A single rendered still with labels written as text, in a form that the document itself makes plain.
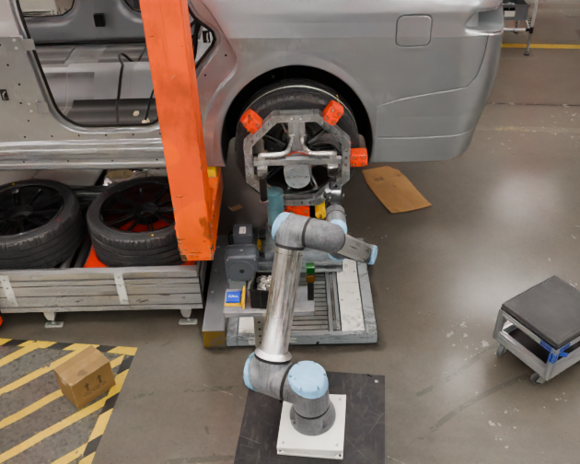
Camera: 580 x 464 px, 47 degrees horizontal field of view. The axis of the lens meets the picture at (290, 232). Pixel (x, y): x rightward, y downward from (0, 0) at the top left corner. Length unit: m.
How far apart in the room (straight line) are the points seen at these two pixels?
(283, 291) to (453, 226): 2.11
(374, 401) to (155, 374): 1.19
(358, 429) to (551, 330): 1.07
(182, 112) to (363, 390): 1.43
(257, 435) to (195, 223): 1.03
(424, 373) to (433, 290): 0.64
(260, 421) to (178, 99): 1.39
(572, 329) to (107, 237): 2.37
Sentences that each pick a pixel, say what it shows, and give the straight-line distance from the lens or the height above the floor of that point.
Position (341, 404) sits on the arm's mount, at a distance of 2.85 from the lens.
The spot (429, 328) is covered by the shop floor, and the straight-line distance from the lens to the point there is 3.72.
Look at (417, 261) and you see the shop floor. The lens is 4.14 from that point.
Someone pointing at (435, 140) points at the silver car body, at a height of 0.88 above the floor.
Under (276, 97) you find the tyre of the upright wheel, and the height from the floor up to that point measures 1.16.
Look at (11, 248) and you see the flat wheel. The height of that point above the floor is 0.48.
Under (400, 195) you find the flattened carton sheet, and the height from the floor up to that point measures 0.01.
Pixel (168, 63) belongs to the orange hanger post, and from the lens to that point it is 2.80.
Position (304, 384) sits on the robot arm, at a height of 0.63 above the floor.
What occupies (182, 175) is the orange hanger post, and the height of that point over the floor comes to 1.02.
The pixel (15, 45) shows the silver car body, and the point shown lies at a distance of 3.57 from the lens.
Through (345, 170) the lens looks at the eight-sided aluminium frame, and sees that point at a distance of 3.45.
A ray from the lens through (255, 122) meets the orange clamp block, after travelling 3.30.
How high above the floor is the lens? 2.61
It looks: 37 degrees down
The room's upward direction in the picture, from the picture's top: 2 degrees counter-clockwise
